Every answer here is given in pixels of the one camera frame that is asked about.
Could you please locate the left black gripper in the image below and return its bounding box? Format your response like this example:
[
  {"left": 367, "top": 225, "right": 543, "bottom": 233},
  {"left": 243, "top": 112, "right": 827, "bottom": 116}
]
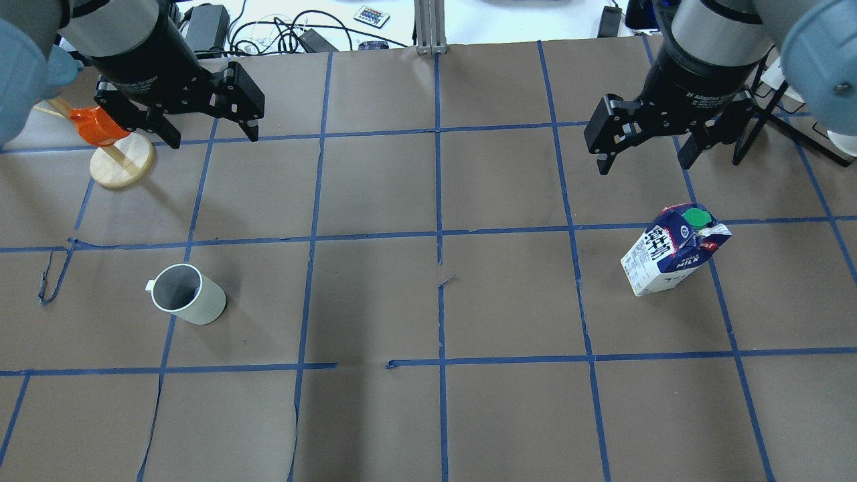
[{"left": 60, "top": 1, "right": 265, "bottom": 149}]

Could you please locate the orange cup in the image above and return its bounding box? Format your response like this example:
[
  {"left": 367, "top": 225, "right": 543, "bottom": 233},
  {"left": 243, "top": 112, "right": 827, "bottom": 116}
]
[{"left": 68, "top": 106, "right": 131, "bottom": 147}]

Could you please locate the brown paper mat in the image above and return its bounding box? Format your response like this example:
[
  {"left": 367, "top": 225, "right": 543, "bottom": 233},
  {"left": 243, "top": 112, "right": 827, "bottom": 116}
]
[{"left": 1, "top": 37, "right": 855, "bottom": 481}]

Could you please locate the small remote control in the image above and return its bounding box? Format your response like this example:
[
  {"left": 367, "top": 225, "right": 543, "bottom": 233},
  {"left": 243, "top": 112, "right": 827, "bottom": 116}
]
[{"left": 353, "top": 5, "right": 390, "bottom": 29}]

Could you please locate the white mug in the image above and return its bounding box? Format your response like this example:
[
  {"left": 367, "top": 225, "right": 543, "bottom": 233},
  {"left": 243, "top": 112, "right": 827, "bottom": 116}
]
[{"left": 145, "top": 263, "right": 226, "bottom": 325}]

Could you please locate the aluminium frame post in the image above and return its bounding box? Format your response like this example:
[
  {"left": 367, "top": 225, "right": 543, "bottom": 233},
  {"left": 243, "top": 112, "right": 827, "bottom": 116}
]
[{"left": 414, "top": 0, "right": 448, "bottom": 55}]

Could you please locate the wooden mug tree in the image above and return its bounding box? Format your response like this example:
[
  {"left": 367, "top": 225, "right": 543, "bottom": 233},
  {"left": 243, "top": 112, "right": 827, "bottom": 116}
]
[{"left": 31, "top": 96, "right": 156, "bottom": 189}]

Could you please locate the milk carton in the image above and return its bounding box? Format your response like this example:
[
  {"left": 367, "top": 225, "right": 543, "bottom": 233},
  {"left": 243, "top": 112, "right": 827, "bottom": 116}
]
[{"left": 619, "top": 204, "right": 732, "bottom": 297}]

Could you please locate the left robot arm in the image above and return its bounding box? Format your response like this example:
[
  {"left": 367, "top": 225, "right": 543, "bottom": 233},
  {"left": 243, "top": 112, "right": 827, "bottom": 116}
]
[{"left": 1, "top": 1, "right": 265, "bottom": 149}]

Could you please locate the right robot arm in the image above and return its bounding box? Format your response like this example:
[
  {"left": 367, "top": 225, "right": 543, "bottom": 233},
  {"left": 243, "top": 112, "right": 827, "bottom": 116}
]
[{"left": 584, "top": 1, "right": 856, "bottom": 175}]

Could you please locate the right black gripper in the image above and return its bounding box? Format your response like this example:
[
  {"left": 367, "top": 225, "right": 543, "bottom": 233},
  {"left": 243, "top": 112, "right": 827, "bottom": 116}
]
[{"left": 584, "top": 1, "right": 771, "bottom": 176}]

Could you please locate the black power adapter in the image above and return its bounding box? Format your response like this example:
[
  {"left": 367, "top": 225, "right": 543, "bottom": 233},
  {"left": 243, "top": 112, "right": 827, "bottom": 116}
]
[{"left": 183, "top": 4, "right": 230, "bottom": 56}]

